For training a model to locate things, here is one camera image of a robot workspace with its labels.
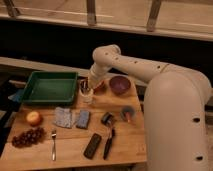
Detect red apple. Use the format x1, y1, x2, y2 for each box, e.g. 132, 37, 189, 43
26, 111, 42, 126

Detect silver fork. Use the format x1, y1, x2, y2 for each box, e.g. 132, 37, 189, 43
51, 129, 57, 161

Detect wooden table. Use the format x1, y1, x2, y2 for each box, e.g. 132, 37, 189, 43
0, 78, 149, 171

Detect blue object at table edge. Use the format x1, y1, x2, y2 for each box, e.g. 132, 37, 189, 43
8, 89, 23, 102

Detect small metal cup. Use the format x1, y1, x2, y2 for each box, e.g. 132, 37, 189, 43
80, 80, 91, 94

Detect green plastic tray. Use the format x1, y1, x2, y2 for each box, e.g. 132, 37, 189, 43
21, 71, 78, 105

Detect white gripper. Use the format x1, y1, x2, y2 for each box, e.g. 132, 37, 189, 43
80, 63, 109, 92

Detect purple bowl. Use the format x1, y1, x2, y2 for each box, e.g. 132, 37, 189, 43
109, 76, 131, 95

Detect blue sponge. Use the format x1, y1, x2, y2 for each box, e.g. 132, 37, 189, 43
76, 110, 90, 129

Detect black remote control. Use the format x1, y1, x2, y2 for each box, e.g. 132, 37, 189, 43
83, 133, 102, 159

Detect black handled knife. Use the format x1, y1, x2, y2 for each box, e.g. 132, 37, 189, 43
103, 129, 115, 160

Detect white plastic cup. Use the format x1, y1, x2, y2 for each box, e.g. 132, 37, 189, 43
79, 89, 94, 104

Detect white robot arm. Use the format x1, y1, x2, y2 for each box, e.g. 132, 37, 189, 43
88, 45, 212, 171

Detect brown bowl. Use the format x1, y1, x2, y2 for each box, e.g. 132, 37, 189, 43
94, 80, 105, 93

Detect grey folded cloth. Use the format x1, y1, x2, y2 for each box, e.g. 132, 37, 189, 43
53, 107, 75, 129

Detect bunch of red grapes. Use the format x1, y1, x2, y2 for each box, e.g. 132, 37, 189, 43
12, 127, 45, 148

